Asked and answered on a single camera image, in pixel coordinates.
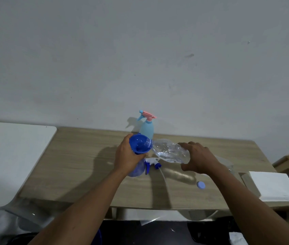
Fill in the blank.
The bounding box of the blue plastic bucket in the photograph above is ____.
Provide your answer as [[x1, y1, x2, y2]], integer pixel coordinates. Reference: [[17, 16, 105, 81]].
[[93, 228, 103, 245]]

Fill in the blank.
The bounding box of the black trash bag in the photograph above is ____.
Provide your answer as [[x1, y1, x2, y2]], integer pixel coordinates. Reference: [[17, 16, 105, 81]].
[[6, 232, 40, 245], [188, 216, 234, 245]]

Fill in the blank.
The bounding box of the person's left forearm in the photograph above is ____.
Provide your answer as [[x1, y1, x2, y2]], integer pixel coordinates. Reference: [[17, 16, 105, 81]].
[[28, 167, 132, 245]]

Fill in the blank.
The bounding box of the clear plastic water bottle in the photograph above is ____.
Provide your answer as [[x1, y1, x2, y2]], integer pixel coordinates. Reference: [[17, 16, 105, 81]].
[[147, 138, 191, 164]]

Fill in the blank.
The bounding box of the white tissue stack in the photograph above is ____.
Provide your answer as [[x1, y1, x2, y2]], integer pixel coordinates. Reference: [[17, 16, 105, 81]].
[[241, 171, 289, 202]]

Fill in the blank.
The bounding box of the light blue pink spray bottle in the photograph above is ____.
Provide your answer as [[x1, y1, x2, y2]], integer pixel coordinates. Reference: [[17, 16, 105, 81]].
[[139, 120, 155, 141]]

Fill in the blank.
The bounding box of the transparent blue spray bottle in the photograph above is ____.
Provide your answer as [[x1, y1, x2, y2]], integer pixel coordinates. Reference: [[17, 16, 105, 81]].
[[128, 159, 146, 178]]

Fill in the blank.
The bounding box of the person's right forearm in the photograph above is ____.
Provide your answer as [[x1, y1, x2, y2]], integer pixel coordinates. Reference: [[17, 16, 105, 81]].
[[205, 162, 289, 245]]

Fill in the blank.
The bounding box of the person's left hand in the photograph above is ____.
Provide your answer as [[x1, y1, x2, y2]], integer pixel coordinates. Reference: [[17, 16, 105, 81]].
[[113, 133, 147, 176]]

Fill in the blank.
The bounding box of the wooden table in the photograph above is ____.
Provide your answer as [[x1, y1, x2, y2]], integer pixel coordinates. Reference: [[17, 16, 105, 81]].
[[18, 127, 289, 211]]

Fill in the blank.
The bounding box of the crumpled white paper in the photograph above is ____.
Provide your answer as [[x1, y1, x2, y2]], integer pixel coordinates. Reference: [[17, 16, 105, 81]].
[[229, 232, 248, 245]]

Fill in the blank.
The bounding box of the white side table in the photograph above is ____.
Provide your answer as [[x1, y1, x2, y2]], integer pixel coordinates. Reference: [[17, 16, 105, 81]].
[[0, 121, 58, 208]]

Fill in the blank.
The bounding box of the white blue spray head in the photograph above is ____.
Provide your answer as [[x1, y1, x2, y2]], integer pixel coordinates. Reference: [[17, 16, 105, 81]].
[[144, 157, 167, 180]]

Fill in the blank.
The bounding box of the blue plastic funnel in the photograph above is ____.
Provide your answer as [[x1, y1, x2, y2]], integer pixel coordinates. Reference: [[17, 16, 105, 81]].
[[129, 134, 153, 155]]

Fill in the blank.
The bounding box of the pink spray head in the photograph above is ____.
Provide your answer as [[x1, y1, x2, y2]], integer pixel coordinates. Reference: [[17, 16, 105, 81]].
[[137, 110, 157, 122]]

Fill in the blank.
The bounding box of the person's right hand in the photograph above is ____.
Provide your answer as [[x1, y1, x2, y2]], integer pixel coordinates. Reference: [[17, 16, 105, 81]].
[[177, 141, 223, 175]]

